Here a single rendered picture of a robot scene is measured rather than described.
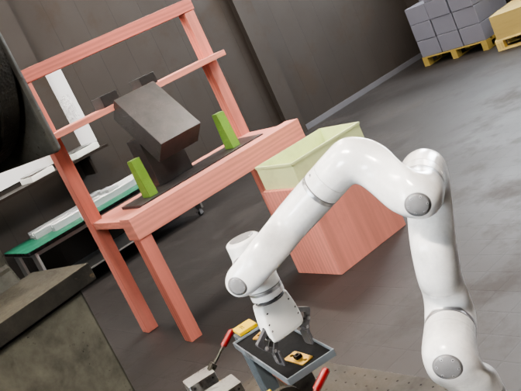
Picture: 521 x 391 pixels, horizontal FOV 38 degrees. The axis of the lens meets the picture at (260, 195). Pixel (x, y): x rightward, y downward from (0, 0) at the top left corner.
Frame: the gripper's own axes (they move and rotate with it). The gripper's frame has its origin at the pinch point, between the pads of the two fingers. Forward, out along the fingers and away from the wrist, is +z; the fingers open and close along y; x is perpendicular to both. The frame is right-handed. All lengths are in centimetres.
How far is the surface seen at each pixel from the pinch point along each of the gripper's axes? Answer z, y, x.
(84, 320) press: 39, -15, -264
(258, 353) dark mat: 2.4, 2.3, -16.1
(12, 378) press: 41, 34, -249
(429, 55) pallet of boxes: 104, -759, -718
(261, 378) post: 17.6, -2.5, -33.8
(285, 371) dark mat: 2.4, 5.1, 0.9
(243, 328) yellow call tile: 2.5, -5.0, -35.3
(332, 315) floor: 119, -149, -243
